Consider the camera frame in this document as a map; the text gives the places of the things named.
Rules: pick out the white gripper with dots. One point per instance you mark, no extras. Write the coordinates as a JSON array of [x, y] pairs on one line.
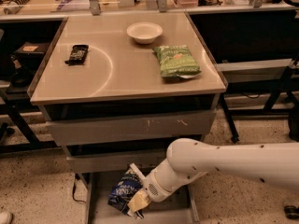
[[152, 186]]

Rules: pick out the blue chip bag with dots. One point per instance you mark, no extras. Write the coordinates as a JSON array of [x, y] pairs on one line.
[[123, 192]]

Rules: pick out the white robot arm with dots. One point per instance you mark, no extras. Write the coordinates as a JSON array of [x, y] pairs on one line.
[[186, 160]]

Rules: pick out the bottom grey drawer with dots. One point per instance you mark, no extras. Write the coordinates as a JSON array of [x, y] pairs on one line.
[[180, 208]]

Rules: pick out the grey drawer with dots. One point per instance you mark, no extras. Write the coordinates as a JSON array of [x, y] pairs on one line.
[[130, 128], [113, 161], [180, 208]]

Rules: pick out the middle grey drawer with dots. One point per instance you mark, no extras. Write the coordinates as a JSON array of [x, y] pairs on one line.
[[113, 161]]

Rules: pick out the top grey drawer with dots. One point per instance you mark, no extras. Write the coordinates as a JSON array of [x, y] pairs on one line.
[[130, 128]]

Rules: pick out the green chip bag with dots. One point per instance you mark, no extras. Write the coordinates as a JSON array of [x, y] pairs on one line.
[[176, 61]]

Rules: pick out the black table leg with caster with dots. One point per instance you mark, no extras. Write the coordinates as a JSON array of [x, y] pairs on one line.
[[235, 136]]

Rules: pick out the white shoe tip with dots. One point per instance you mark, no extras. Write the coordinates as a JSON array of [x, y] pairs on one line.
[[6, 218]]

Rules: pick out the black office chair base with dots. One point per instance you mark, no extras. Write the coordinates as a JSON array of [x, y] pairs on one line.
[[291, 212]]

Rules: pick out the black snack bar wrapper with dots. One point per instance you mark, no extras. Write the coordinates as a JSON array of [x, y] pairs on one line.
[[78, 55]]

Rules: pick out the white paper bowl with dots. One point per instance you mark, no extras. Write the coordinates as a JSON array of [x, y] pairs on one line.
[[144, 32]]

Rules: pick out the black box under bench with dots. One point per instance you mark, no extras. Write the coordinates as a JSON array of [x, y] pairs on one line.
[[31, 54]]

